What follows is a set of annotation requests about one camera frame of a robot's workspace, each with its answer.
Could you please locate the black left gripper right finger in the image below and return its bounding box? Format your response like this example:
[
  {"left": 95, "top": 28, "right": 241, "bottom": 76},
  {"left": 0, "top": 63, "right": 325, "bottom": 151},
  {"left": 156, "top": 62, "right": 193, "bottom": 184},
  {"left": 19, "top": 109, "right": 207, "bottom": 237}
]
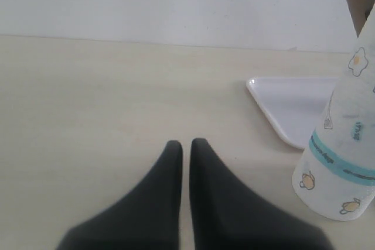
[{"left": 189, "top": 138, "right": 328, "bottom": 249}]

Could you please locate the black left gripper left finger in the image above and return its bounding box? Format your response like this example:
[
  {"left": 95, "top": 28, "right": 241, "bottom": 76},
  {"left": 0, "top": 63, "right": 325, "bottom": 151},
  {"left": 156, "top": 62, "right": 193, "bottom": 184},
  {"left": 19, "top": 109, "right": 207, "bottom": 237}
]
[{"left": 57, "top": 141, "right": 183, "bottom": 249}]

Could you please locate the white printed paper towel roll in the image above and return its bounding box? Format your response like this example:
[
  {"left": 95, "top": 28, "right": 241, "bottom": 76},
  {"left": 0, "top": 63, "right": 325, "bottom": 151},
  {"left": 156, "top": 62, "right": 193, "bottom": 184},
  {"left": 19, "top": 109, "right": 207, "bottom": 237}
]
[{"left": 292, "top": 11, "right": 374, "bottom": 221}]

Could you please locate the white rectangular tray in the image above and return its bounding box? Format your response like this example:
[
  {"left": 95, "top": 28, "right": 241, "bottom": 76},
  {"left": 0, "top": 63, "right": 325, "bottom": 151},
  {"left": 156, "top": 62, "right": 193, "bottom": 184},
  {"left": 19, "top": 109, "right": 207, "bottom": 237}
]
[{"left": 246, "top": 76, "right": 338, "bottom": 150}]

